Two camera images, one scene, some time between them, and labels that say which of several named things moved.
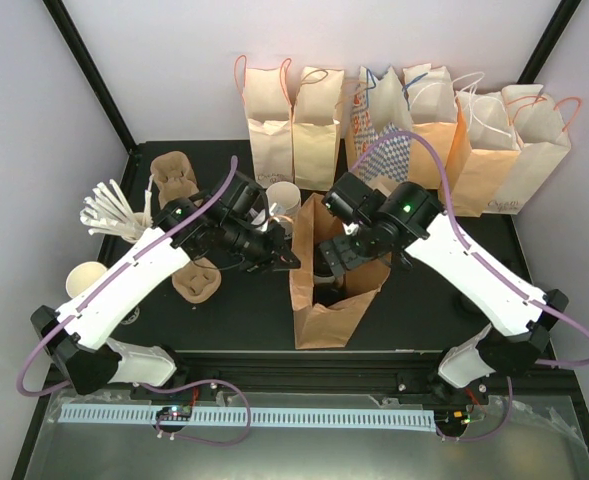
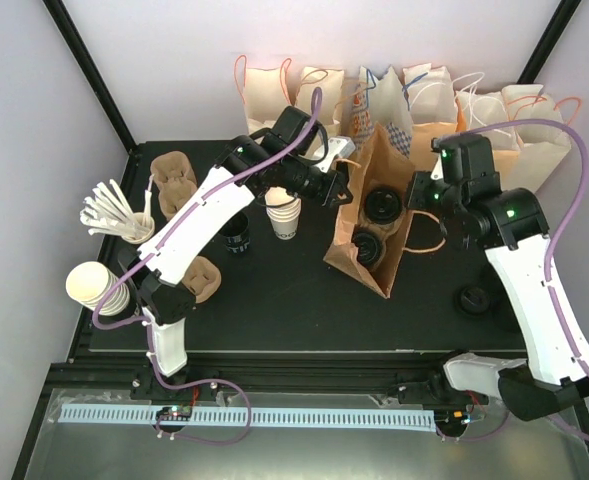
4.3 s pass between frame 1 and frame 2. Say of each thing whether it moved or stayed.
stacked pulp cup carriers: stayed
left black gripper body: moved
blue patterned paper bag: stayed
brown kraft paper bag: moved
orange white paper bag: stayed
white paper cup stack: stayed
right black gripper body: moved
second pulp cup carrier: stayed
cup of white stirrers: stayed
